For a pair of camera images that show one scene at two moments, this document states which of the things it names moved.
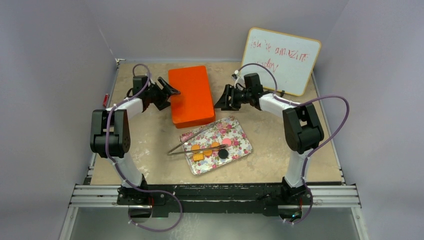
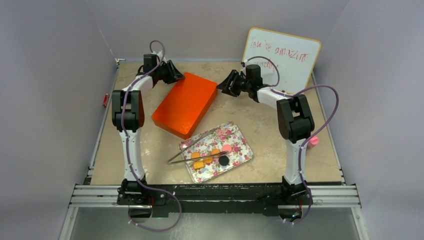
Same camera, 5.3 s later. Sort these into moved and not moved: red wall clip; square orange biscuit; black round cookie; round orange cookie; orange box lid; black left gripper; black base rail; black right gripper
Moved: round orange cookie; black round cookie; black left gripper; square orange biscuit; black right gripper; orange box lid
Not moved: black base rail; red wall clip
